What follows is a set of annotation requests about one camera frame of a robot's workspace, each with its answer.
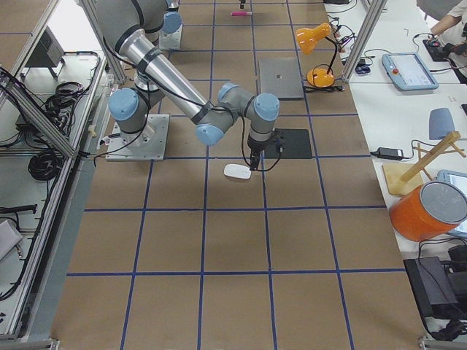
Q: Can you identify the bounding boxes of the pink marker pen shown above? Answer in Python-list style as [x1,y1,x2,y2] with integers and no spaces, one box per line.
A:
[231,11,252,17]

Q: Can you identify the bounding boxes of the coiled black cables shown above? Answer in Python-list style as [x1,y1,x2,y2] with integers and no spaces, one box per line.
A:
[28,149,59,182]

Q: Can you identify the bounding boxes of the aluminium frame post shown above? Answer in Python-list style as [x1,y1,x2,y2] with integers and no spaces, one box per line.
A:
[341,0,387,83]

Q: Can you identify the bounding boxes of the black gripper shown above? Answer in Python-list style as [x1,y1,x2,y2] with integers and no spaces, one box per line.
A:
[249,140,269,171]

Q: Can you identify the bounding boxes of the orange desk lamp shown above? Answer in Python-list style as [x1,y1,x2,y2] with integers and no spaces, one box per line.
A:
[295,23,341,91]

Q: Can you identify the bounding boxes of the silver laptop notebook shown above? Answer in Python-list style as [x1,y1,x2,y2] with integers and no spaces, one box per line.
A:
[258,57,304,100]

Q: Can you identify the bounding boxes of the wooden stand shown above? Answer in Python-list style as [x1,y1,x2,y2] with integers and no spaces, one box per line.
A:
[382,131,466,196]

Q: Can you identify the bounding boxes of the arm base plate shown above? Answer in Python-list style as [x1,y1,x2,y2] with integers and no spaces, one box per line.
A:
[105,114,170,161]
[158,24,182,50]

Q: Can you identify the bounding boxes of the grey blue pad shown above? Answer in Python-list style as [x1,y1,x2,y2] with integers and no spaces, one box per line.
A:
[428,108,455,140]

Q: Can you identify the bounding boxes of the black mousepad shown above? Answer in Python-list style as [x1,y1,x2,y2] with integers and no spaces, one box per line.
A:
[265,128,313,160]

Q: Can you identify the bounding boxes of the orange cylindrical container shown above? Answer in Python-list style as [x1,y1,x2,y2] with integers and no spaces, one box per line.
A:
[389,181,459,242]

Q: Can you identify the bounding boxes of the person hand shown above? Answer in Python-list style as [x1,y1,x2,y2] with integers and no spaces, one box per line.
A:
[431,21,446,36]

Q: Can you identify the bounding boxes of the black power adapter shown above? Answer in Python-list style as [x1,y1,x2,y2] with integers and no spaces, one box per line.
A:
[375,147,404,160]

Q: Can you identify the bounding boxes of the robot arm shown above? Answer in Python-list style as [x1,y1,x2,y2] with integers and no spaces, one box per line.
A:
[162,1,252,35]
[96,1,279,171]

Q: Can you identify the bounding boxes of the white computer mouse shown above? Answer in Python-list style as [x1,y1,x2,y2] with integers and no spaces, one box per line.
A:
[223,163,251,179]

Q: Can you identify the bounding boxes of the blue teach pendant tablet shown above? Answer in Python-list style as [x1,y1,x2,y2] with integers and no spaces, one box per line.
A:
[381,52,439,91]

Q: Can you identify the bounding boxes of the black box device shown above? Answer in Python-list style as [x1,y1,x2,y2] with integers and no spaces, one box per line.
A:
[404,257,460,319]

